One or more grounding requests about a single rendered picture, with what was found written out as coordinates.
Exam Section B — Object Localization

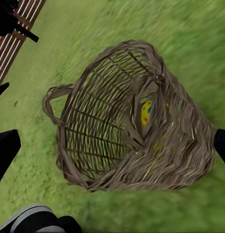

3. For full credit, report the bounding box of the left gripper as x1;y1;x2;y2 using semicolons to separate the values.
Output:
0;83;9;95

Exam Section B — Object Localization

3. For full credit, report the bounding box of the easter egg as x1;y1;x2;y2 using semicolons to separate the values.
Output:
141;98;153;129

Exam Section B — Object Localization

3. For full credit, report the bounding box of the wicker basket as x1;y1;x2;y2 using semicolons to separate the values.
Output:
42;38;217;193

